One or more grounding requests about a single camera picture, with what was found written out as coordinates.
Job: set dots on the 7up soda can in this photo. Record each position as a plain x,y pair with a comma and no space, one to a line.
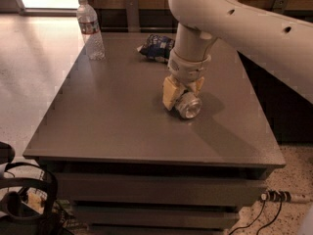
188,106

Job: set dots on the white power strip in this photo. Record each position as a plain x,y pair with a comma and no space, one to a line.
285,197

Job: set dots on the grey metal bracket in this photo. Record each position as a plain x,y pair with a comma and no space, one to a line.
279,6
132,14

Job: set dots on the blue chip bag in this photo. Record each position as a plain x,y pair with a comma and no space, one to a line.
157,48

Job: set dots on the left grey metal bracket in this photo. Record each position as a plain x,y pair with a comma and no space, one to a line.
132,14

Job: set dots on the clear plastic water bottle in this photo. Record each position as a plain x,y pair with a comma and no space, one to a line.
90,29

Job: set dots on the grey table with drawers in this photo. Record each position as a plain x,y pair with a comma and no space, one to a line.
129,166

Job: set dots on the right grey metal bracket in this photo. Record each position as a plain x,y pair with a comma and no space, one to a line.
279,6

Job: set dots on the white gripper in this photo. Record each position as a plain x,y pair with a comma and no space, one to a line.
188,69

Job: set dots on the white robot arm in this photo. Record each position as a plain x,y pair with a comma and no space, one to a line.
279,44

